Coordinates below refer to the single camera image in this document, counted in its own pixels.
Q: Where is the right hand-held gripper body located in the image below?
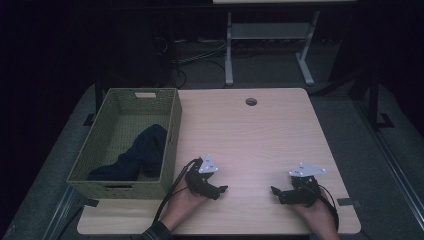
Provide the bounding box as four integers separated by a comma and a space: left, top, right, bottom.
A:
282, 162, 328, 208

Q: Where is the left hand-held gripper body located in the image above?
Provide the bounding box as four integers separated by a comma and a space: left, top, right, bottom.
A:
184, 154, 221, 201

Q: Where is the dark navy garment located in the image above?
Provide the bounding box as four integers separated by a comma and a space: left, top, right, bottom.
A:
87, 123, 168, 182

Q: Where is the green woven basket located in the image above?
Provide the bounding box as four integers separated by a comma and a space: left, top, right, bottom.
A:
66, 87, 183, 201

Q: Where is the person's left hand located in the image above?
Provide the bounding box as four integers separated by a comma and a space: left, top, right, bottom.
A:
159, 185, 210, 232

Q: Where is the person's right hand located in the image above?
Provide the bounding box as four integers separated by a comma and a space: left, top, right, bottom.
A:
293, 189, 342, 240

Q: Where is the white metal stand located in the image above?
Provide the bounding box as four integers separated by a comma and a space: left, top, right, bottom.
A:
224, 9, 321, 87

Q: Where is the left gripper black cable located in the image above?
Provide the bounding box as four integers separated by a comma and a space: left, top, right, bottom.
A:
152, 158, 202, 225

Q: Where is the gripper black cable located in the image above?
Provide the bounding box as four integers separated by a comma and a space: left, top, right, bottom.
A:
316, 184, 341, 232
152, 158, 202, 225

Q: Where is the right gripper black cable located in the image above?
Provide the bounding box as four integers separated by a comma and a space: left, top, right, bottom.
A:
316, 184, 341, 232

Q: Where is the black metal post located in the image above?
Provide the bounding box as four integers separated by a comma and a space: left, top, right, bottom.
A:
94, 74, 105, 116
367, 71, 396, 130

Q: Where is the bundle of floor cables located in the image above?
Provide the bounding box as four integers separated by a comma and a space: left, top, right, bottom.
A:
154, 35, 231, 89

